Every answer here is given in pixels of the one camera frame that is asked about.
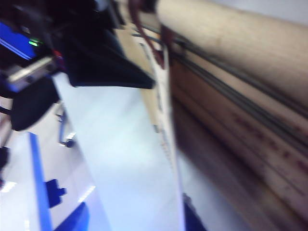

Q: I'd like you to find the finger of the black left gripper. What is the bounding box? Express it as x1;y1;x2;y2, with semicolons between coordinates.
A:
60;28;156;90

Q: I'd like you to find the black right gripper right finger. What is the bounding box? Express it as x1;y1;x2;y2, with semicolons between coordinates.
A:
182;192;208;231

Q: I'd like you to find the black clamp bracket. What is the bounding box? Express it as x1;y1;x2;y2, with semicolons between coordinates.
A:
45;179;67;208

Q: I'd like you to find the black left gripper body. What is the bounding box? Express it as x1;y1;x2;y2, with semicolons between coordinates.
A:
0;0;116;84

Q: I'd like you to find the brown leather strap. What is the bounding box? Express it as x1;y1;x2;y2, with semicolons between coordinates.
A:
128;0;174;69

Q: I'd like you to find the blue partition panel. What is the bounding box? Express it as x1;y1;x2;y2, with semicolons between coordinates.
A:
0;21;37;61

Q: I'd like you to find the white desk calendar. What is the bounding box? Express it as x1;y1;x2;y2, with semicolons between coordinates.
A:
131;31;308;231

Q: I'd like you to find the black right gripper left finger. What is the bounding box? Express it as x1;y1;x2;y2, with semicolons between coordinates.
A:
52;202;90;231

